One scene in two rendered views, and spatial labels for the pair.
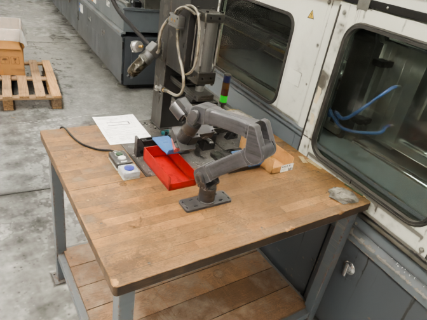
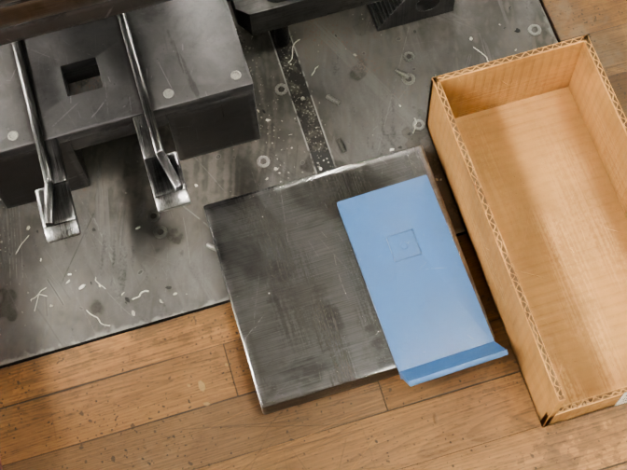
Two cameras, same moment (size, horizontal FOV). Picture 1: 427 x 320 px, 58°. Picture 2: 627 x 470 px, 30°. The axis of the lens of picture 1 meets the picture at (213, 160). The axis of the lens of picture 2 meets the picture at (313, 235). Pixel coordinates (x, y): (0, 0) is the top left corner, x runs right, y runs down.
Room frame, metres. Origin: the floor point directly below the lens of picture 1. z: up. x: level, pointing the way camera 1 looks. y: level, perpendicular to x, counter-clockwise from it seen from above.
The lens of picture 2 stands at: (1.25, -0.20, 1.70)
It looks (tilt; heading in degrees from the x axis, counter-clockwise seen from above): 67 degrees down; 24
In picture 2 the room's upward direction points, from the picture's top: 4 degrees counter-clockwise
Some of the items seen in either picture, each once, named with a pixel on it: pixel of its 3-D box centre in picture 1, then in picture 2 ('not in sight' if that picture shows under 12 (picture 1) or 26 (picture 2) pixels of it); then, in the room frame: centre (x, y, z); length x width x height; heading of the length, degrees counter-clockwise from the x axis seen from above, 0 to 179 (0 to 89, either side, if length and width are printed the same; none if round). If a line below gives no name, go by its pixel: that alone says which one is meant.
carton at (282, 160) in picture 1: (265, 153); (569, 227); (1.61, -0.24, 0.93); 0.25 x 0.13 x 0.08; 37
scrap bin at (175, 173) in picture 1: (169, 166); not in sight; (1.35, 0.17, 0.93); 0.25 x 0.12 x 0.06; 37
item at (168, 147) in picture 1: (168, 142); not in sight; (1.37, 0.19, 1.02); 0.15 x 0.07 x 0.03; 37
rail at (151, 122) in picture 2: not in sight; (139, 79); (1.60, 0.08, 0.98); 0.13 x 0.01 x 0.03; 37
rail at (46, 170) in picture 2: not in sight; (34, 108); (1.55, 0.15, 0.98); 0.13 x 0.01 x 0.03; 37
